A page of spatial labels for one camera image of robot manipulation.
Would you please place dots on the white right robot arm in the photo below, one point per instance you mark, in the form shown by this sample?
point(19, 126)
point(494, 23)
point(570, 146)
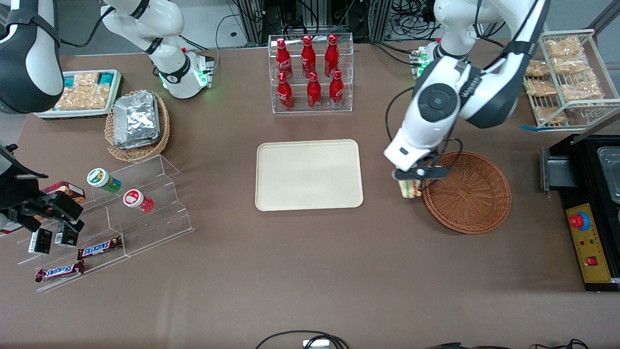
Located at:
point(29, 58)

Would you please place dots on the teal snack pack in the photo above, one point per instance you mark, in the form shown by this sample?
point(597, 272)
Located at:
point(69, 80)
point(106, 78)

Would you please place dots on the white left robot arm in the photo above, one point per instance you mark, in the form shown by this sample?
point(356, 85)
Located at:
point(436, 102)

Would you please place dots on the small black box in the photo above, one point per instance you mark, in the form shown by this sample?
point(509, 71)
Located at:
point(66, 236)
point(40, 241)

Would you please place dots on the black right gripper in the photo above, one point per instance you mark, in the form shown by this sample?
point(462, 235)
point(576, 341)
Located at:
point(20, 190)

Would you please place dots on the clear acrylic stepped shelf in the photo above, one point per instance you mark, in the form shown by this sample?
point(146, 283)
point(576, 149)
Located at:
point(155, 218)

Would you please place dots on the white snack tray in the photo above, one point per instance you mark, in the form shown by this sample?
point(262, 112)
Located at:
point(72, 113)

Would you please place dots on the red cup with white lid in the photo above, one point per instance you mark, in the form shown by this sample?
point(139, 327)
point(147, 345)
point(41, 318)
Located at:
point(137, 200)

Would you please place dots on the small white device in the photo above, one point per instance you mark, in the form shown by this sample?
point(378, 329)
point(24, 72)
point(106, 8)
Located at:
point(316, 344)

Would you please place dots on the Snickers bar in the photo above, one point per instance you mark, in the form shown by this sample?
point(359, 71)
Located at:
point(59, 271)
point(99, 248)

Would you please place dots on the triangular sandwich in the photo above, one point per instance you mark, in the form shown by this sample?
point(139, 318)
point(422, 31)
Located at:
point(409, 189)

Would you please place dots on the black control box yellow panel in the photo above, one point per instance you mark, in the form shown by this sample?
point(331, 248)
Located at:
point(588, 242)

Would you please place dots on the red emergency stop button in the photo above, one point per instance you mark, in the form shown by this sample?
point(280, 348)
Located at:
point(579, 221)

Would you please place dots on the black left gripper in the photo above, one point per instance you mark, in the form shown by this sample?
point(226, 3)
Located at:
point(431, 155)

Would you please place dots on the round brown wicker basket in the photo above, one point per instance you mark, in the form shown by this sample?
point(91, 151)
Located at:
point(472, 198)

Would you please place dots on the clear plastic container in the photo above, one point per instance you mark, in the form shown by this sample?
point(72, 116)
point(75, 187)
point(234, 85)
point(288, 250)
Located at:
point(610, 174)

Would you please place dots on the cream plastic tray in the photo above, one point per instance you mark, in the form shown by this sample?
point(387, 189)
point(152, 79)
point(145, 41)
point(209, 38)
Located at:
point(309, 175)

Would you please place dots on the bagged pastry snack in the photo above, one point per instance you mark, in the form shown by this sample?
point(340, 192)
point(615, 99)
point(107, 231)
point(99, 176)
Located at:
point(581, 88)
point(550, 114)
point(569, 64)
point(564, 46)
point(541, 87)
point(537, 68)

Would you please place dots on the green cup with white lid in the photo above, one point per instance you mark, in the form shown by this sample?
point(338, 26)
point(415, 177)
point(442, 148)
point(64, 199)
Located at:
point(102, 179)

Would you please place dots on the clear acrylic bottle rack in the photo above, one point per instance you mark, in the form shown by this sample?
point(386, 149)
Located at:
point(298, 99)

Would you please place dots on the stack of foil containers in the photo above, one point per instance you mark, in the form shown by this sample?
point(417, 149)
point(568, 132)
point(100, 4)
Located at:
point(136, 120)

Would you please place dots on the blue tape strip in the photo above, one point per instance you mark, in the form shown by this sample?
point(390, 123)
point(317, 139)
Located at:
point(529, 128)

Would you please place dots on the golden snack bag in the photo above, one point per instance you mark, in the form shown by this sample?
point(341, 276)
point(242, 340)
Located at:
point(82, 98)
point(87, 79)

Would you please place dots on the oval tan wicker basket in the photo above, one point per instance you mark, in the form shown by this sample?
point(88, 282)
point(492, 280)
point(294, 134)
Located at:
point(140, 154)

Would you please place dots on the red brown snack box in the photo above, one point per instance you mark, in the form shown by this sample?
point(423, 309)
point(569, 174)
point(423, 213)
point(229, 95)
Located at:
point(72, 190)

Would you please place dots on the red cola bottle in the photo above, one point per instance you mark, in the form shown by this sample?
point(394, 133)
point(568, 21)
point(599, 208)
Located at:
point(308, 57)
point(285, 94)
point(332, 57)
point(336, 91)
point(284, 60)
point(314, 93)

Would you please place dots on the grey metal block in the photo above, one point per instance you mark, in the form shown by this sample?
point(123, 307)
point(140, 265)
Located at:
point(557, 169)

